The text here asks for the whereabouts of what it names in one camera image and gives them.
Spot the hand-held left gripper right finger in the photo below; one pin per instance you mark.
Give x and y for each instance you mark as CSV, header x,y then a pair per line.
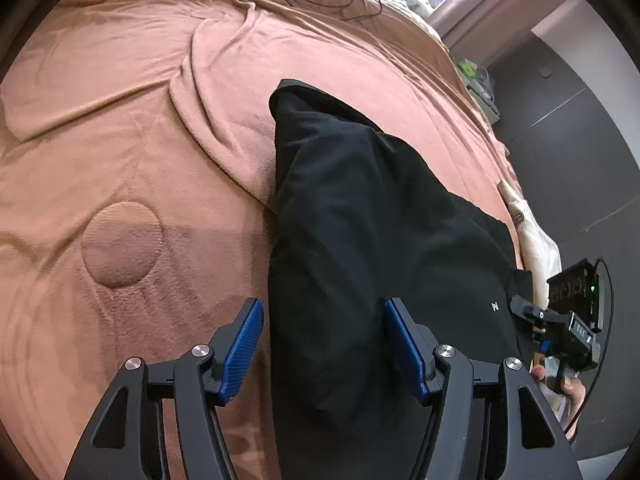
x,y
405,347

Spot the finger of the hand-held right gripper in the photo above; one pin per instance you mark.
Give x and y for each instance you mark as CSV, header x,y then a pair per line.
x,y
545,346
527,310

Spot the orange brown blanket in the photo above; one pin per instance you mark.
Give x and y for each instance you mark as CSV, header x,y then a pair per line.
x,y
125,160

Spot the pink curtain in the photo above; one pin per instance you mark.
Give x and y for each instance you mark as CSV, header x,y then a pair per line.
x,y
490,5

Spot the dark wardrobe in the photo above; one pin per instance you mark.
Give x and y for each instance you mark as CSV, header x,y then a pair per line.
x,y
575,160

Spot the green packet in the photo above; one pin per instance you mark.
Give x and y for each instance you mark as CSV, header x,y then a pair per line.
x,y
466,67

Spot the person's right hand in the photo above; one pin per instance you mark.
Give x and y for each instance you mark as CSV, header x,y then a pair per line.
x,y
572,395

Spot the white bedside table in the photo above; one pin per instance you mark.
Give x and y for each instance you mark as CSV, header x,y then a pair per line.
x,y
480,92

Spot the black button shirt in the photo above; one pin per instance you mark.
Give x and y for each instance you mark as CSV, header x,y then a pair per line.
x,y
360,220

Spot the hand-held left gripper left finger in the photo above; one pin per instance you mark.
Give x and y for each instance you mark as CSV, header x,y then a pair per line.
x,y
242,347

